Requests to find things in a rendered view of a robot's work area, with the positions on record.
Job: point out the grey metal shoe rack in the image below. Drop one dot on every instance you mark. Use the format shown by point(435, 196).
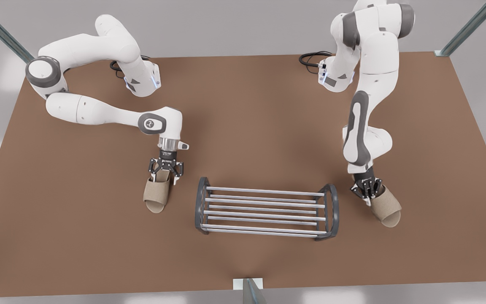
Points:
point(265, 208)

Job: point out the tan slipper shoe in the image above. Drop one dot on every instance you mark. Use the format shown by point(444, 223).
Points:
point(157, 195)
point(385, 207)

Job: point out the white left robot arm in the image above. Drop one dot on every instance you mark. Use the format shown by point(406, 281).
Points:
point(376, 67)

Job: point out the silver frame post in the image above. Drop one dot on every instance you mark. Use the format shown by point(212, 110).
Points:
point(1, 30)
point(250, 290)
point(467, 28)

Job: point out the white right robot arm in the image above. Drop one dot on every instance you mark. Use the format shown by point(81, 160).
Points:
point(99, 110)

